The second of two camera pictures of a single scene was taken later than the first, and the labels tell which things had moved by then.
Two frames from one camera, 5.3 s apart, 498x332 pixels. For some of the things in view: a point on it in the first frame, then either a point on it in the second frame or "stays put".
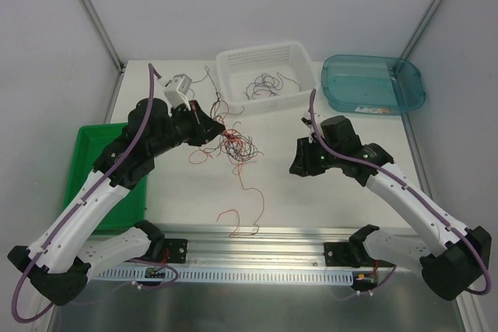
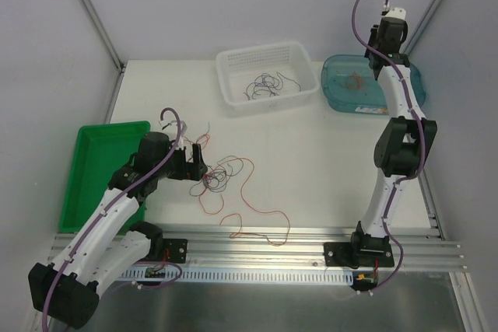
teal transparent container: (372, 85) stays put
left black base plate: (177, 249) stays put
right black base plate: (339, 254) stays put
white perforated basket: (261, 76) stays put
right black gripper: (305, 155) → (373, 52)
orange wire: (237, 148) → (212, 199)
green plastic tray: (90, 142) stays put
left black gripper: (198, 126) → (187, 165)
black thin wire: (287, 78) stays put
